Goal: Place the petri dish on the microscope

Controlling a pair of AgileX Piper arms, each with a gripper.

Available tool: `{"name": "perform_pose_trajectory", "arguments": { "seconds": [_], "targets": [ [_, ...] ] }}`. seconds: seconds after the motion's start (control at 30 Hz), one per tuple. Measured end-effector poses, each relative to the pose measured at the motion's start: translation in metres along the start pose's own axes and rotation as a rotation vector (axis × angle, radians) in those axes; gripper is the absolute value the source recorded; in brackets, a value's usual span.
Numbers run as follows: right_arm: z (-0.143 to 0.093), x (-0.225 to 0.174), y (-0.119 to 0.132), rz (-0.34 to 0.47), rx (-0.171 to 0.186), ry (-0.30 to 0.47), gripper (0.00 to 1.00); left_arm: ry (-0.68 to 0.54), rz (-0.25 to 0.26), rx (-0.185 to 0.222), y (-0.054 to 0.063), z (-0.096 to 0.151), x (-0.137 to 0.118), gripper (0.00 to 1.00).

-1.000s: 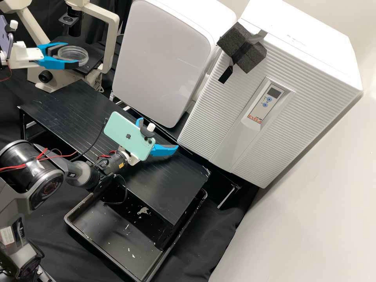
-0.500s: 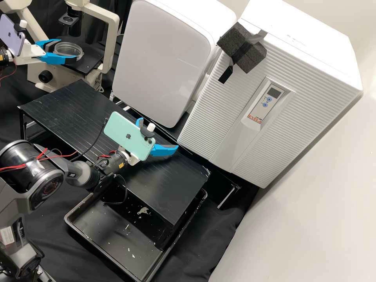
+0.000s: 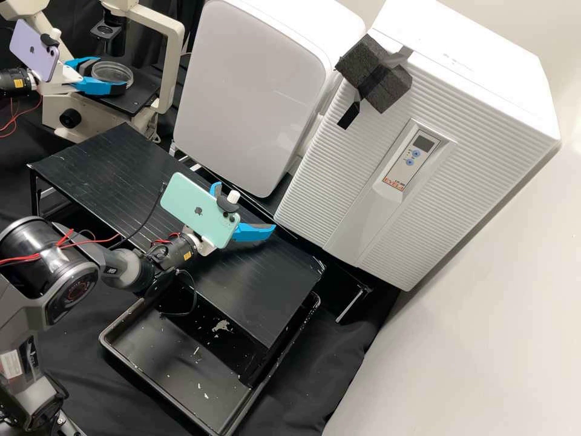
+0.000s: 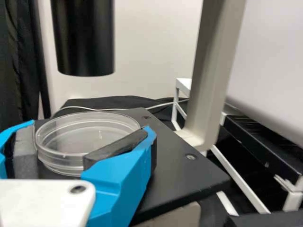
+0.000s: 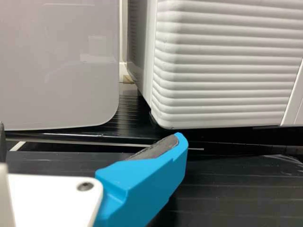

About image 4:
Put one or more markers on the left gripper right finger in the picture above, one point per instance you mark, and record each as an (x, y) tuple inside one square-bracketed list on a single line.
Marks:
[(118, 179)]

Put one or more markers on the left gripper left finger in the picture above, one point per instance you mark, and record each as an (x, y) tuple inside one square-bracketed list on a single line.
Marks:
[(23, 153)]

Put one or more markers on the clear petri dish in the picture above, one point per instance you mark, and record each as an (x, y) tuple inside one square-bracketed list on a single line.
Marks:
[(78, 134)]

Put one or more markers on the cream microscope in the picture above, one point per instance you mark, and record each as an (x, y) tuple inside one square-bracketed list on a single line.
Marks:
[(208, 71)]

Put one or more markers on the black platform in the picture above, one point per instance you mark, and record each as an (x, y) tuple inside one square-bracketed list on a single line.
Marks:
[(272, 221), (260, 142)]

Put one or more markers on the white box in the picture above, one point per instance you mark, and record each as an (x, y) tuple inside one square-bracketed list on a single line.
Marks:
[(272, 59)]

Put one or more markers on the white metal frame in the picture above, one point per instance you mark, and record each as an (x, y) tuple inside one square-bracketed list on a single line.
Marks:
[(184, 84)]

